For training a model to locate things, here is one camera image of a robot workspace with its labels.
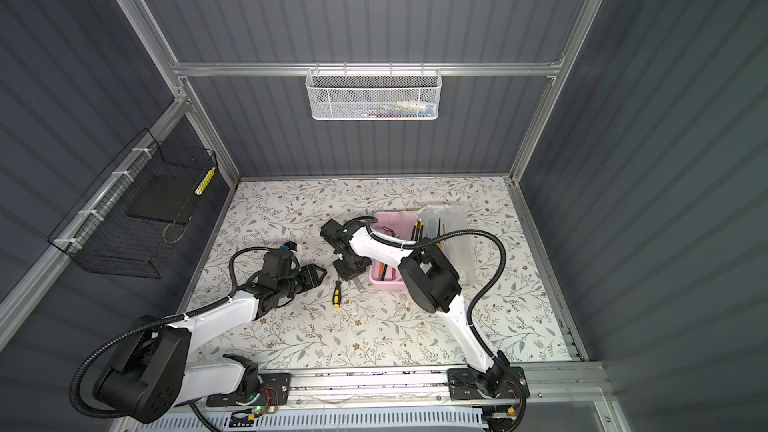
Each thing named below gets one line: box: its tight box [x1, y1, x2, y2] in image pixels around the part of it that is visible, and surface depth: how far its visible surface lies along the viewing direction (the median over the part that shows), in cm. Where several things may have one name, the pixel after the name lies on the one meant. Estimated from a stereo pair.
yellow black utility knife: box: [411, 221, 425, 242], surface depth 96 cm
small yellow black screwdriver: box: [332, 280, 341, 309], surface depth 89 cm
